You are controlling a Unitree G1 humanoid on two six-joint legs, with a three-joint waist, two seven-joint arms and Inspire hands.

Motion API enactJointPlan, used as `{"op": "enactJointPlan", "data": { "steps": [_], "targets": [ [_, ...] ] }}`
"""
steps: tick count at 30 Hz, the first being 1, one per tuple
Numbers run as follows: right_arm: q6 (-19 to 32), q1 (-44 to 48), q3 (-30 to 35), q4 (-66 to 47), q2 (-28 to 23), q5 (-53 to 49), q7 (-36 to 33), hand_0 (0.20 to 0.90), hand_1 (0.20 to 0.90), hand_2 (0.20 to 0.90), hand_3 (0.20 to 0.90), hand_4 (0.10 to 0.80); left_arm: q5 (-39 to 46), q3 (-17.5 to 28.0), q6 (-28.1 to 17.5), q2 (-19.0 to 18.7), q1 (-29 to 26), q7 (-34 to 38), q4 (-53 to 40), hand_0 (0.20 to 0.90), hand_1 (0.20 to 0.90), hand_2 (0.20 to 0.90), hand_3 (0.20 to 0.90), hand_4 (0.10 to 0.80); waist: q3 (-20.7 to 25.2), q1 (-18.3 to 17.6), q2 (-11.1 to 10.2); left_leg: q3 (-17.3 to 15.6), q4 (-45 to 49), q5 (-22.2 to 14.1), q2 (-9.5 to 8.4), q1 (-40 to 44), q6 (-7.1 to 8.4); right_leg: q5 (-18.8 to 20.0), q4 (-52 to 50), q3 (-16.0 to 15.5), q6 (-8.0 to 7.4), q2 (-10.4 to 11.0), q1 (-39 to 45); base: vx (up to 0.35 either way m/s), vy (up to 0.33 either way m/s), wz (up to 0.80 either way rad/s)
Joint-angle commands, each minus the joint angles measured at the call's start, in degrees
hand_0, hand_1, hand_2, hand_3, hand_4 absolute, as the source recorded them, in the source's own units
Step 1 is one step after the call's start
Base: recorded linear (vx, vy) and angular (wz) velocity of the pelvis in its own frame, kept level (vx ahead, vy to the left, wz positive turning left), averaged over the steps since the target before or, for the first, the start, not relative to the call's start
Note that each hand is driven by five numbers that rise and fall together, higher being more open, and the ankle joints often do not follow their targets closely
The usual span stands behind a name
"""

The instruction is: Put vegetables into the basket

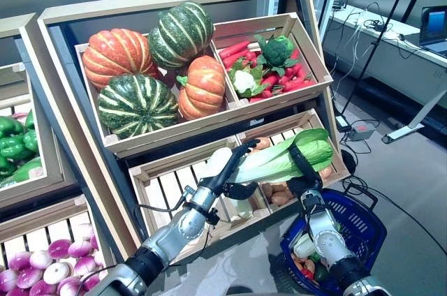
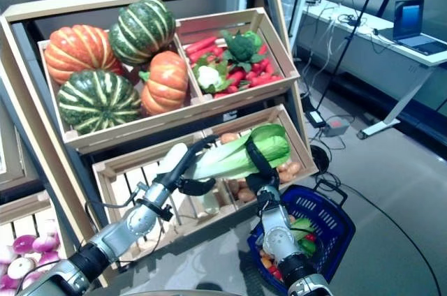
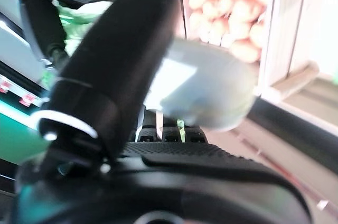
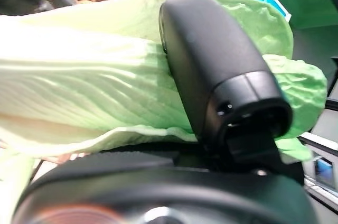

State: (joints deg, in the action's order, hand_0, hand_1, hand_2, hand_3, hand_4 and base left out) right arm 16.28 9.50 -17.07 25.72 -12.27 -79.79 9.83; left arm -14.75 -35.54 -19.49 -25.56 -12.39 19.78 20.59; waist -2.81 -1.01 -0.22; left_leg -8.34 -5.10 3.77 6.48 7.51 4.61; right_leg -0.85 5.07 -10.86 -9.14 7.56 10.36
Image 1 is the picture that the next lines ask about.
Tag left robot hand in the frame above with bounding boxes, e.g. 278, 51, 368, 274
198, 138, 262, 202

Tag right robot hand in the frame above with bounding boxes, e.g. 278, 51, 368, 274
286, 145, 324, 203

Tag blue plastic shopping basket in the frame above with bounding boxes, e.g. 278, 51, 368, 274
280, 184, 388, 295

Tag black round floor object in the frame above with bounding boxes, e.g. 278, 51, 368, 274
340, 149, 357, 175

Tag light wooden slatted crate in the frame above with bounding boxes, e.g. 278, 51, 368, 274
128, 136, 272, 255

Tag wooden crate with pumpkins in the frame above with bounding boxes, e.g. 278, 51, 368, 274
75, 30, 245, 159

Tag wooden crate with potatoes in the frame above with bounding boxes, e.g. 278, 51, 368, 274
235, 107, 350, 215

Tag black white power adapter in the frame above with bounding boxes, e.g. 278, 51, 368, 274
335, 115, 352, 133

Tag grey box red button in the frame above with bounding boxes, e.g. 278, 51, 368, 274
349, 121, 376, 142

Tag small orange fruit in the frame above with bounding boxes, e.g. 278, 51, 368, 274
291, 253, 308, 271

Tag small orange pumpkin green stem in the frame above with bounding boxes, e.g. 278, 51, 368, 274
176, 54, 227, 121

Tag dark green bell pepper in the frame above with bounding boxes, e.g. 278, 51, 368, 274
314, 264, 329, 283

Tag white cauliflower green leaves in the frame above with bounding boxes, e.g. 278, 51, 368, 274
228, 60, 270, 98

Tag green striped pumpkin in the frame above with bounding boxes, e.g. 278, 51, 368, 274
97, 73, 179, 140
148, 1, 214, 71

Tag dark green broccoli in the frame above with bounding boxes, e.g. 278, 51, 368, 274
254, 33, 301, 77

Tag wooden crate with carrots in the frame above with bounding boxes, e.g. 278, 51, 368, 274
211, 12, 335, 108

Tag black tripod stand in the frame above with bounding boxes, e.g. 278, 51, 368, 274
340, 0, 425, 115

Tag large orange ribbed pumpkin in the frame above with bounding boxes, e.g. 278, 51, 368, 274
82, 28, 160, 93

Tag white desk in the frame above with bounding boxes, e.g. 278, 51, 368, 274
328, 9, 447, 144

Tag pile of purple onions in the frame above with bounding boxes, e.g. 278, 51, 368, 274
0, 198, 116, 296

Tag wooden crate with peppers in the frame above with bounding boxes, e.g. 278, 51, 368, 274
0, 61, 78, 206

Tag open grey laptop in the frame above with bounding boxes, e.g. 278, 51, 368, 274
418, 5, 447, 54

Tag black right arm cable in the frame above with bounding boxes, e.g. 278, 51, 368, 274
344, 175, 447, 251

